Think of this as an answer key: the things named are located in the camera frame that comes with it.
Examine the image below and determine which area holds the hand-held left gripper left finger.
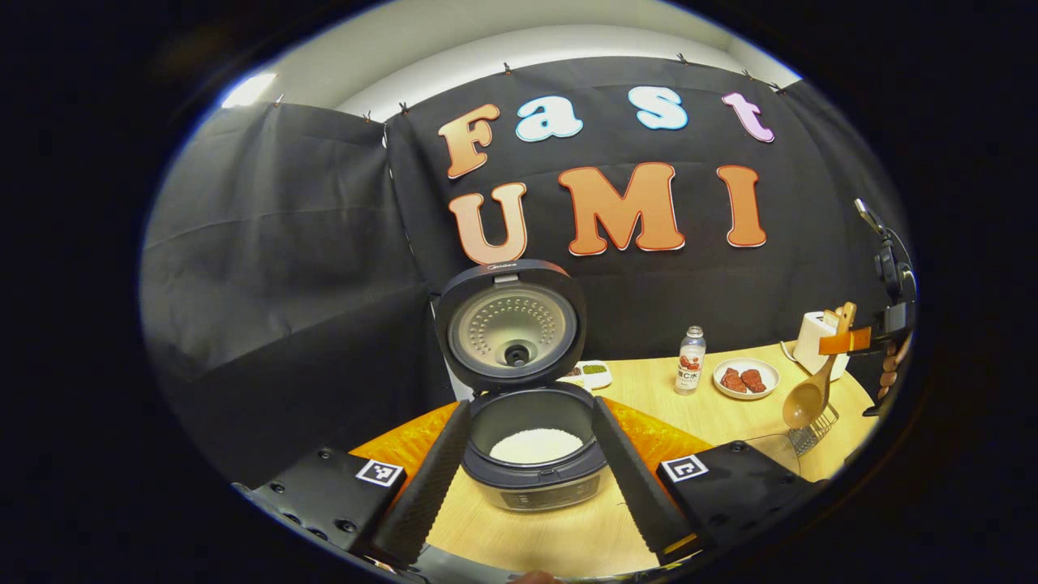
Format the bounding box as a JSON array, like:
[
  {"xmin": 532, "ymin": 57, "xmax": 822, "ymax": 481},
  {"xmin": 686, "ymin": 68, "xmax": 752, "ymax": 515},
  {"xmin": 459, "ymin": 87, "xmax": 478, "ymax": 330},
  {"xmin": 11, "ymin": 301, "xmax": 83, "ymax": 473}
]
[{"xmin": 232, "ymin": 398, "xmax": 474, "ymax": 571}]

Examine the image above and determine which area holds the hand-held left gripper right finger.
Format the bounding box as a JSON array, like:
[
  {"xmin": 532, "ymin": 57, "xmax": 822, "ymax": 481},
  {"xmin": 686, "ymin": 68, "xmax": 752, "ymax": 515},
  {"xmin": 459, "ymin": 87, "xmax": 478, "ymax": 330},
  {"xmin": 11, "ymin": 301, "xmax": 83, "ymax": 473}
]
[{"xmin": 592, "ymin": 396, "xmax": 831, "ymax": 568}]

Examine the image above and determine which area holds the wooden spoon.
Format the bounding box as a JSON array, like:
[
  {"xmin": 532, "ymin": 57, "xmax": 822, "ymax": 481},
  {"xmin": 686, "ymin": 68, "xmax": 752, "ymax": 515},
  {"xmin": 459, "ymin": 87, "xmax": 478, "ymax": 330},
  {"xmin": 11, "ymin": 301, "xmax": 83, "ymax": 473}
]
[{"xmin": 783, "ymin": 302, "xmax": 858, "ymax": 431}]

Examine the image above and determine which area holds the black and silver rice cooker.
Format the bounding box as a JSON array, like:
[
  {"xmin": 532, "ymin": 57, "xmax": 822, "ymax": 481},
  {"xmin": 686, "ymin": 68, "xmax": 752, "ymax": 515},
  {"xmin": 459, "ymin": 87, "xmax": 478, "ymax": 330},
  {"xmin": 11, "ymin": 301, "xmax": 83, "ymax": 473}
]
[{"xmin": 434, "ymin": 260, "xmax": 609, "ymax": 512}]

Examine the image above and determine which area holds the metal wire chopstick holder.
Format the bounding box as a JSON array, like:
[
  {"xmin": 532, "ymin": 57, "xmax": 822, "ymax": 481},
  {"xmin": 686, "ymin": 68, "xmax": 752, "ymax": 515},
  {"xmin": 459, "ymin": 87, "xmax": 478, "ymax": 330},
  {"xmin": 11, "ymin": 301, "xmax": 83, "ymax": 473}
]
[{"xmin": 787, "ymin": 403, "xmax": 840, "ymax": 457}]

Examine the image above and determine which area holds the white rice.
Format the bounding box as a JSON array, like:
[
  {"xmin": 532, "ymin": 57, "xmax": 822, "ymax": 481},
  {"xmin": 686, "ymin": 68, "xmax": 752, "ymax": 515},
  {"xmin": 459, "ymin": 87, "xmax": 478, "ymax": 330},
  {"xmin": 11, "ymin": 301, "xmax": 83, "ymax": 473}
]
[{"xmin": 489, "ymin": 428, "xmax": 585, "ymax": 466}]

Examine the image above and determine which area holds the white toaster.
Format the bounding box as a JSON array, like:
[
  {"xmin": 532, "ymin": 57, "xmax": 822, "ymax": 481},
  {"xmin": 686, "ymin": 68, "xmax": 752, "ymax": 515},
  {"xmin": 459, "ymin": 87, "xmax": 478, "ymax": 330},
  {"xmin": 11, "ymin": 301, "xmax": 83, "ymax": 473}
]
[{"xmin": 792, "ymin": 311, "xmax": 851, "ymax": 382}]

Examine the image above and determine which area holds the white oval plate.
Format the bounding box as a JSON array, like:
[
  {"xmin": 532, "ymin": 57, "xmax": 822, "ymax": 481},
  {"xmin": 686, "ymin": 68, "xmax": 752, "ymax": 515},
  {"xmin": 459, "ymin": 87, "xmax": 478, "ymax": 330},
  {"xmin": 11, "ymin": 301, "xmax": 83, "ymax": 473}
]
[{"xmin": 713, "ymin": 358, "xmax": 781, "ymax": 402}]

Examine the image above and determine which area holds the white divided bean dish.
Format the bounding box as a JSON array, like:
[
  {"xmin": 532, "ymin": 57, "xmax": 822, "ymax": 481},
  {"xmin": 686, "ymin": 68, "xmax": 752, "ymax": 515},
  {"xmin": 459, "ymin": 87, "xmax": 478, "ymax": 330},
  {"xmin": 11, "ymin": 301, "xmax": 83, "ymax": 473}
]
[{"xmin": 560, "ymin": 360, "xmax": 613, "ymax": 391}]

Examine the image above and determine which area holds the clear drink bottle red label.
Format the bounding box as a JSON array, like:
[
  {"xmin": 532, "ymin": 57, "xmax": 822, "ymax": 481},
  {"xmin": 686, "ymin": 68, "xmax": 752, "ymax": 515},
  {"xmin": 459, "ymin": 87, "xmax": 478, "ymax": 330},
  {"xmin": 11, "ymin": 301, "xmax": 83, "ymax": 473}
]
[{"xmin": 675, "ymin": 326, "xmax": 707, "ymax": 396}]

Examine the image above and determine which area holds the ceiling light panel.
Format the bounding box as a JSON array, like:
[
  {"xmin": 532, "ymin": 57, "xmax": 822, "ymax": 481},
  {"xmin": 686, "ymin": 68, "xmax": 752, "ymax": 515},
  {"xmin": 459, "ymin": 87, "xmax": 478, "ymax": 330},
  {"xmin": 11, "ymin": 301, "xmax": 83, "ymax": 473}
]
[{"xmin": 221, "ymin": 73, "xmax": 278, "ymax": 110}]

